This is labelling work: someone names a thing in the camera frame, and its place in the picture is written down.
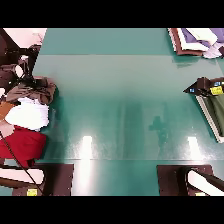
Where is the dark green garment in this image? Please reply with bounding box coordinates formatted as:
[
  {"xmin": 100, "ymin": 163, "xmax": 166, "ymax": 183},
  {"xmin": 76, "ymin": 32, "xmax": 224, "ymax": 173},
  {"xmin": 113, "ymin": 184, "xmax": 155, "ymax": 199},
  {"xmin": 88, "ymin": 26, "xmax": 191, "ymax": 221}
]
[{"xmin": 194, "ymin": 94, "xmax": 224, "ymax": 145}]

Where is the red-brown garment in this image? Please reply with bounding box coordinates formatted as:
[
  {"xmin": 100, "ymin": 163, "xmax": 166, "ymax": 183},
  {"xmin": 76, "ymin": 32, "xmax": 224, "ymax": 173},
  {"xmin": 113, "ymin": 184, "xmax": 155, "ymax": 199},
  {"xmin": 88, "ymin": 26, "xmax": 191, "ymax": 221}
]
[{"xmin": 167, "ymin": 28, "xmax": 205, "ymax": 57}]

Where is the purple garment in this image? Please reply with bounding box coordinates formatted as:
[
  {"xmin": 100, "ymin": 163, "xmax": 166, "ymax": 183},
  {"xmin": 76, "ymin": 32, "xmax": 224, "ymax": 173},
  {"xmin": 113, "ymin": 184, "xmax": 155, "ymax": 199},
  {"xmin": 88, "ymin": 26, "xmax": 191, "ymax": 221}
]
[{"xmin": 181, "ymin": 28, "xmax": 224, "ymax": 50}]

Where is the orange garment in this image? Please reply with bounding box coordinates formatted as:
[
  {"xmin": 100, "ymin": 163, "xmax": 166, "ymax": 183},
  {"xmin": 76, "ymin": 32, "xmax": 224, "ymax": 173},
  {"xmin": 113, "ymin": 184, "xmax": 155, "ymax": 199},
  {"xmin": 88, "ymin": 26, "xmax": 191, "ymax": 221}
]
[{"xmin": 0, "ymin": 101, "xmax": 17, "ymax": 122}]

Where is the red garment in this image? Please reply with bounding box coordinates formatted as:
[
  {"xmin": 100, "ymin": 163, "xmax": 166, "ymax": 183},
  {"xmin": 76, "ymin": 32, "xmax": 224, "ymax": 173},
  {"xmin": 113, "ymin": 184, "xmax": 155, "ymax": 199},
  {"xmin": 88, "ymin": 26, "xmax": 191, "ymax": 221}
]
[{"xmin": 0, "ymin": 125, "xmax": 48, "ymax": 168}]

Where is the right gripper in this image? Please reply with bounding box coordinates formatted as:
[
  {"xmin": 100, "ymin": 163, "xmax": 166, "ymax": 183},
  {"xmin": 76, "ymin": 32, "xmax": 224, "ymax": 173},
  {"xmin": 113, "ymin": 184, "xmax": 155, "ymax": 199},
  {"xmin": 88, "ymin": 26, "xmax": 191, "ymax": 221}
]
[{"xmin": 182, "ymin": 76, "xmax": 212, "ymax": 98}]

